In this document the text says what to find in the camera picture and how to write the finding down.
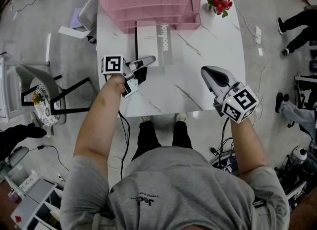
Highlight white paper sheet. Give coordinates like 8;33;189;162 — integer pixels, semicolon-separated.
58;25;89;40

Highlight white power strip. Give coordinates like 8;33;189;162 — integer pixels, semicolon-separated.
254;25;263;46

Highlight person's left forearm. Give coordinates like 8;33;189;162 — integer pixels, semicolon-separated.
73;74;126;162

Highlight black bag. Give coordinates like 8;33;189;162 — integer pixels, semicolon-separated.
0;122;48;161

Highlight grey plastic chair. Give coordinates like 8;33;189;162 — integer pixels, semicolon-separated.
78;0;102;32

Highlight grey chair with black legs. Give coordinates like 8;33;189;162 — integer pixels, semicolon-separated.
14;64;93;126

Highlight patterned round cushion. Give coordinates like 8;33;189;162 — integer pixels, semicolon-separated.
33;82;61;127

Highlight long white floor cable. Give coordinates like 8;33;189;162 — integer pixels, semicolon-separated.
235;0;271;126

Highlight white and grey notebook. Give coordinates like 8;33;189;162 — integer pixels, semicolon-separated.
128;20;173;67

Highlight white shelf unit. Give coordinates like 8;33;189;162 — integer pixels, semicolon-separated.
4;172;65;230

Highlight person's grey t-shirt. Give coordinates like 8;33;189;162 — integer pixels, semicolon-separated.
60;146;291;230

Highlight person's black trousers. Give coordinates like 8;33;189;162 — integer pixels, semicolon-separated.
130;120;194;162

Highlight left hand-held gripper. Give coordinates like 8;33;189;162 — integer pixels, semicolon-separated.
101;55;157;99

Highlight bundle of black cables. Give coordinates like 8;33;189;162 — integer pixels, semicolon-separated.
210;117;239;174

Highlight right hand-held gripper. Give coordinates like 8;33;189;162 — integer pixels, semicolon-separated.
200;65;260;125

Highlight red flower pot plant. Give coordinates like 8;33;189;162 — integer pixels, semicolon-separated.
207;0;234;18

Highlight white round-headed device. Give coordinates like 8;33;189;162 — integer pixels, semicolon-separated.
289;145;309;166

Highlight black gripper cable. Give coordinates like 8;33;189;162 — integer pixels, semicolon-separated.
118;109;131;180

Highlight person's right forearm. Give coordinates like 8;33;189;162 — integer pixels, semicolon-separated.
229;117;271;178

